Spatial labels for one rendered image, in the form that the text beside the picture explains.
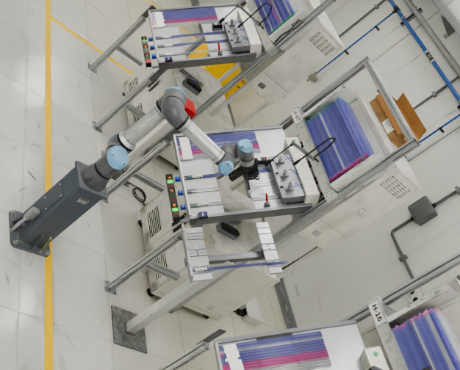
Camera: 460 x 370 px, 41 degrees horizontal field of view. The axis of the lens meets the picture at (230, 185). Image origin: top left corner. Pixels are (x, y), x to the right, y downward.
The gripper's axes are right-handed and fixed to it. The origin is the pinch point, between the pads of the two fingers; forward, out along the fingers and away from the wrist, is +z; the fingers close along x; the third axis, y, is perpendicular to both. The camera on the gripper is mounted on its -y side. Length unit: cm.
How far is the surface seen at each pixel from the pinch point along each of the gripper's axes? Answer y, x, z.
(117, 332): -89, -43, 50
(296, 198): 26.8, -6.0, 11.8
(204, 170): -20.8, 26.9, 7.5
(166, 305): -58, -40, 37
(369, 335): 42, -89, 29
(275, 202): 14.7, -3.5, 13.8
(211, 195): -20.0, 6.5, 7.6
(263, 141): 20, 48, 15
